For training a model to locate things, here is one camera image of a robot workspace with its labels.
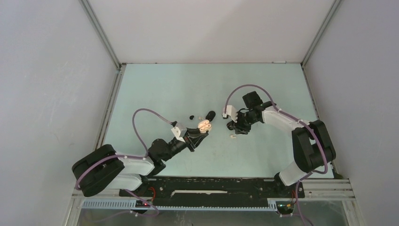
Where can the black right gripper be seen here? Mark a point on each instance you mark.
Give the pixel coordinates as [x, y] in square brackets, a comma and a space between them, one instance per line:
[238, 127]

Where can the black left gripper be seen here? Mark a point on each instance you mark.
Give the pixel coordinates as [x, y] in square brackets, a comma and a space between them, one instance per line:
[195, 137]

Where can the pink charging case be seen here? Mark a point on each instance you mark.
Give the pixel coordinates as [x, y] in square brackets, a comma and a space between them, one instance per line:
[204, 125]

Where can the black oval charging case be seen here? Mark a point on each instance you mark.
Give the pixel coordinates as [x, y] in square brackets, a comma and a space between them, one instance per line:
[210, 115]

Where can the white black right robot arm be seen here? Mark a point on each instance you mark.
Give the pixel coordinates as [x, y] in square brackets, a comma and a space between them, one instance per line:
[312, 146]

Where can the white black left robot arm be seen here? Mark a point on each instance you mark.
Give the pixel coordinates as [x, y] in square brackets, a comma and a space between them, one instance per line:
[105, 168]

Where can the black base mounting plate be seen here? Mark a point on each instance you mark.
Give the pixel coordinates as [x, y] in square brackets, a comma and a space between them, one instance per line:
[216, 192]

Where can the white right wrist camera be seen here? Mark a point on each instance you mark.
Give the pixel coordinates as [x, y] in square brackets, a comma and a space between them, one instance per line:
[230, 111]

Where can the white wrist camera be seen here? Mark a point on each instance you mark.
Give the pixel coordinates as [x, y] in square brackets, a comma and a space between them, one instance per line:
[178, 130]
[230, 111]

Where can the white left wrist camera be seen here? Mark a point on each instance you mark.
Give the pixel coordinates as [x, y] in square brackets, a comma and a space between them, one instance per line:
[178, 130]

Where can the grey slotted cable duct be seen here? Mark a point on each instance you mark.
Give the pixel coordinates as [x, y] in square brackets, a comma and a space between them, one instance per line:
[138, 205]

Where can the aluminium frame rail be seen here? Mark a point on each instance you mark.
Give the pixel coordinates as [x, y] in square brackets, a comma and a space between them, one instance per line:
[315, 190]

